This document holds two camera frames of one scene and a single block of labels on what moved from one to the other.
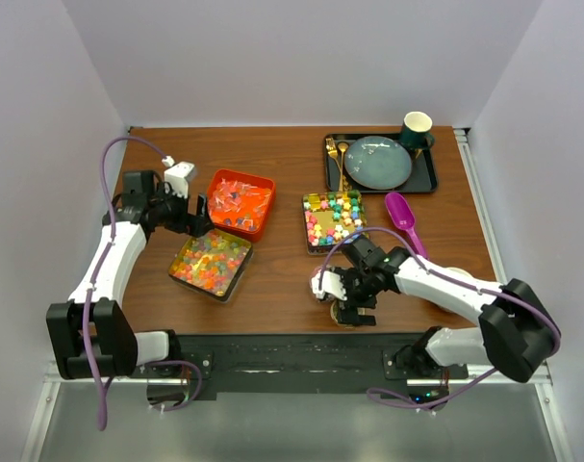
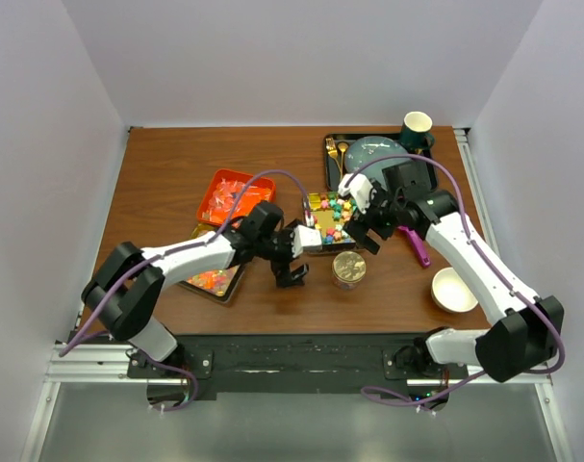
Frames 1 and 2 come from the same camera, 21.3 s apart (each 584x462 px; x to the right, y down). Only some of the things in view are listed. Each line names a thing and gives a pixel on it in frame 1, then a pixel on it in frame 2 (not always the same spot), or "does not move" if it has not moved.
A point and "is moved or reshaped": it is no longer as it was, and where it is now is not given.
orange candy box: (240, 203) does not move
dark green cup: (417, 131) does not move
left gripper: (192, 224) to (285, 276)
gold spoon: (342, 147) does not move
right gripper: (347, 310) to (359, 224)
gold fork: (331, 149) does not move
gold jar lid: (334, 309) is moved or reshaped
